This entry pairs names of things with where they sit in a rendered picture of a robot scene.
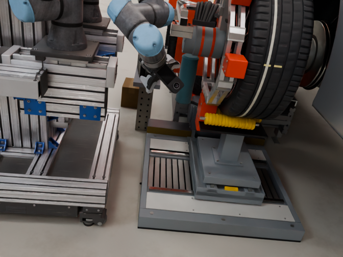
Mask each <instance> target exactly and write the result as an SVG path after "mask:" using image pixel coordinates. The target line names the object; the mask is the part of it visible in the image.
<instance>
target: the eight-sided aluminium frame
mask: <svg viewBox="0 0 343 257"><path fill-rule="evenodd" d="M219 2H220V0H215V1H214V4H219ZM214 16H216V17H217V18H218V20H217V25H216V28H218V23H219V18H220V15H218V13H215V15H214ZM245 19H246V7H245V6H241V5H238V26H237V27H235V4H231V0H229V4H228V27H227V34H226V42H225V47H224V51H223V56H222V60H221V64H220V68H219V73H218V76H217V79H216V82H215V80H214V77H215V58H211V64H210V78H209V79H207V67H208V58H207V57H204V58H203V74H202V82H201V85H202V89H203V94H204V98H205V103H206V105H211V106H219V105H220V104H221V102H222V101H223V99H224V98H225V97H226V95H227V94H228V93H229V92H230V91H231V89H232V86H233V84H234V78H230V77H226V76H225V75H224V72H223V70H222V66H223V61H224V56H225V53H230V50H231V45H232V42H234V43H235V48H234V52H233V53H234V54H239V55H240V52H241V48H242V44H243V43H244V37H245V32H246V28H245ZM209 89H210V90H211V91H209ZM218 92H219V93H218Z"/></svg>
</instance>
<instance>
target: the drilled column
mask: <svg viewBox="0 0 343 257"><path fill-rule="evenodd" d="M153 92H154V90H152V93H147V92H146V88H143V87H139V94H138V104H137V114H136V124H135V130H140V131H146V130H147V124H148V118H150V116H151V108H152V100H153Z"/></svg>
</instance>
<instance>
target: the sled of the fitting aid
mask: <svg viewBox="0 0 343 257"><path fill-rule="evenodd" d="M188 149H189V157H190V165H191V174H192V183H193V191H194V198H195V199H204V200H215V201H225V202H236V203H247V204H257V205H262V202H263V199H264V196H265V192H264V190H263V187H262V185H261V184H260V187H259V188H249V187H239V186H228V185H218V184H208V183H203V179H202V173H201V167H200V160H199V154H198V148H197V138H190V141H189V147H188Z"/></svg>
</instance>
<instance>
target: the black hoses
mask: <svg viewBox="0 0 343 257"><path fill-rule="evenodd" d="M218 7H219V5H218V4H214V3H212V1H207V2H203V1H201V2H197V5H196V9H195V15H194V19H193V20H192V25H198V26H203V27H210V28H215V24H216V23H215V22H216V20H217V17H216V16H214V15H215V13H216V11H217V9H218Z"/></svg>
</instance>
